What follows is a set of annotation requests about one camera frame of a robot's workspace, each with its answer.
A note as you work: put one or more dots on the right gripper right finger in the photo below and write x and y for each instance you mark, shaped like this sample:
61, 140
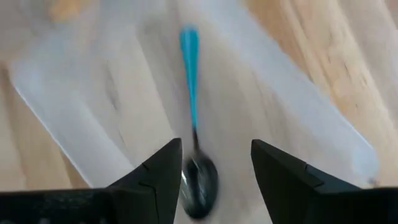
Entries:
289, 193

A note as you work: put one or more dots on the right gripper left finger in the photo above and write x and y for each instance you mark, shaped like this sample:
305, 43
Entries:
146, 196

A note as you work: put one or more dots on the frosted white plastic tray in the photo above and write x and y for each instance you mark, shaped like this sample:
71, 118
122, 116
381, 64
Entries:
124, 93

